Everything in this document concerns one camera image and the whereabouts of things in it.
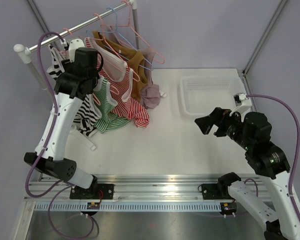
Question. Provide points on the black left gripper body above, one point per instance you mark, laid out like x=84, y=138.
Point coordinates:
x=68, y=66

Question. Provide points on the black white striped tank top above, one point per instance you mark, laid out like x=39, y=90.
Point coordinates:
x=88, y=114

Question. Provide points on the blue wire hanger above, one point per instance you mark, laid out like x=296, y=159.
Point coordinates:
x=120, y=29

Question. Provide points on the red white striped tank top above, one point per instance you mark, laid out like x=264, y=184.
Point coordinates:
x=127, y=106

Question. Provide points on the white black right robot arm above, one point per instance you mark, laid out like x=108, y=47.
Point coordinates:
x=252, y=133

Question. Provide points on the mauve tank top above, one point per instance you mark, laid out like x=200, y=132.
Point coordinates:
x=150, y=94

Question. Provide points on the white plastic basket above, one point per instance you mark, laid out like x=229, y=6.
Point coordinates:
x=200, y=95

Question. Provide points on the green white striped tank top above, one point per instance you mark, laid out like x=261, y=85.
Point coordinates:
x=104, y=101

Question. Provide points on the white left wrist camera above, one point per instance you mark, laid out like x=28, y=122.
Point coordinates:
x=70, y=46

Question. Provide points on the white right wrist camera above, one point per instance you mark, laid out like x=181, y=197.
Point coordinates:
x=242, y=103

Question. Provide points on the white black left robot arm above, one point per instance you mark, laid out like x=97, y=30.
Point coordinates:
x=49, y=155

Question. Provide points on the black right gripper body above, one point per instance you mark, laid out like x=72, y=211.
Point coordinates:
x=226, y=122

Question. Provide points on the brown tank top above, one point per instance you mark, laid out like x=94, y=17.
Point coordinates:
x=134, y=59

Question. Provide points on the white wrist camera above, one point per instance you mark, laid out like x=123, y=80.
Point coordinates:
x=70, y=46
x=242, y=103

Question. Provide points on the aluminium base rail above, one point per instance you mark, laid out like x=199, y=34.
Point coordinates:
x=150, y=188

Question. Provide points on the white slotted cable duct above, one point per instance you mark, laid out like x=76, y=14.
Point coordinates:
x=109, y=206

